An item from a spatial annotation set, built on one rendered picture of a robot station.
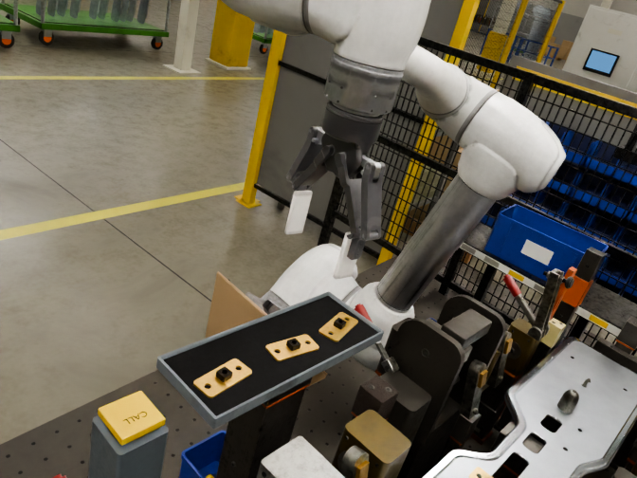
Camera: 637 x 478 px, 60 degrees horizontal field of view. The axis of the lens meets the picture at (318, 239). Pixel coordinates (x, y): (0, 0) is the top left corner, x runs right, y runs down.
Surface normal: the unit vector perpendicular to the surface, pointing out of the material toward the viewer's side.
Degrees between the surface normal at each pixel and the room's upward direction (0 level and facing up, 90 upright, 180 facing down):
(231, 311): 90
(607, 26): 90
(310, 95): 90
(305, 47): 90
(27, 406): 0
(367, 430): 0
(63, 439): 0
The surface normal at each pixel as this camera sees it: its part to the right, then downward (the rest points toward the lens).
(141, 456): 0.70, 0.47
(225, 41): -0.62, 0.22
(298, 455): 0.23, -0.87
